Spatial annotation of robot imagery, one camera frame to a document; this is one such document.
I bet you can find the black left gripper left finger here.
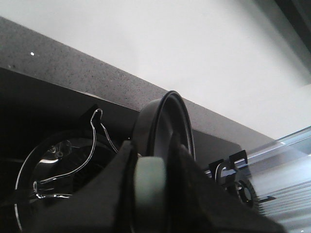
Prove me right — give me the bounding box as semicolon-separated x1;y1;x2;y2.
0;140;139;233

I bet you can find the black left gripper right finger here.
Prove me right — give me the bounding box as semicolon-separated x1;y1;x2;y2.
167;144;284;233

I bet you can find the black frying pan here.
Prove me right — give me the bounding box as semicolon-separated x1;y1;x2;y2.
132;91;195;233

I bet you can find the right black burner pan support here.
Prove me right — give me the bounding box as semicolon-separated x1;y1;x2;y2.
208;150;276;204

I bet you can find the black burner pan support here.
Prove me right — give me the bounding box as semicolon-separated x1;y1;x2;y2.
13;106;118;232
208;150;276;204

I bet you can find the left black burner pan support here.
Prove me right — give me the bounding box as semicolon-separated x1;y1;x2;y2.
13;106;118;232

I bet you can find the black glass gas cooktop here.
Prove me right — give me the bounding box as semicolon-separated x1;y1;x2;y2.
0;67;251;233

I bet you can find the grey stone countertop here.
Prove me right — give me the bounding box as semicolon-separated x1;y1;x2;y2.
0;17;277;153

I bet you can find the wire pan ring support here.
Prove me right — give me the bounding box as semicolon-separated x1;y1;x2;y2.
33;109;118;199

